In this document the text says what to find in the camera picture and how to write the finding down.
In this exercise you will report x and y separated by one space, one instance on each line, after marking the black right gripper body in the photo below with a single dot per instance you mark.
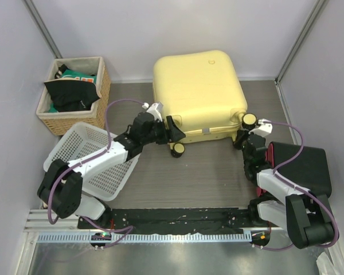
246 154

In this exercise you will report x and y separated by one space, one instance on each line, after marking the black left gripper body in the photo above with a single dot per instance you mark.
160 134

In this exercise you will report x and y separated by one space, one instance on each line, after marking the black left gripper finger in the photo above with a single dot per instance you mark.
171 126
175 135

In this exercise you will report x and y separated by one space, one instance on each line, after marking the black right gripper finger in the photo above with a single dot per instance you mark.
242 135
246 130

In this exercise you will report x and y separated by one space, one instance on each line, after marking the yellow hard-shell suitcase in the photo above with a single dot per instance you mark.
202 94

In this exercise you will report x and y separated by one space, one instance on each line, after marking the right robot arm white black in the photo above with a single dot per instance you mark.
293 185

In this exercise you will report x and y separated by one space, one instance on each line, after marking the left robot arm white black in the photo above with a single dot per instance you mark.
63 185

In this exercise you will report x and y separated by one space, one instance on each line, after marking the black storage box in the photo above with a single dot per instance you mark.
309 169

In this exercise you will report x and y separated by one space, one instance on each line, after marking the white perforated plastic basket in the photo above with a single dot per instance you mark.
114 174

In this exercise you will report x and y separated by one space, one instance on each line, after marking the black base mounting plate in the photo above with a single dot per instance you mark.
182 221

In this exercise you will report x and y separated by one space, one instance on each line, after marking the green printed garment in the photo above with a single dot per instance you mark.
79 76

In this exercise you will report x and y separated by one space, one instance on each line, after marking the black garment in basket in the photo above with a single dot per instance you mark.
71 95

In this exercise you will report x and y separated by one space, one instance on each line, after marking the crumpled white plastic sheet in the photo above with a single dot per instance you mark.
325 266

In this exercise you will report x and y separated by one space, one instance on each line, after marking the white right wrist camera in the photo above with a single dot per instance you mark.
263 128

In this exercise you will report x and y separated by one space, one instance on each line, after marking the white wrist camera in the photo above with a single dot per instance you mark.
263 128
154 109

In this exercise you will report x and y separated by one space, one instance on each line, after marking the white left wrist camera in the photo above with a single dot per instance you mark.
154 109

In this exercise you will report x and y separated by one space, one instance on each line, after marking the white slotted cable duct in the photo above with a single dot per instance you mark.
98 237

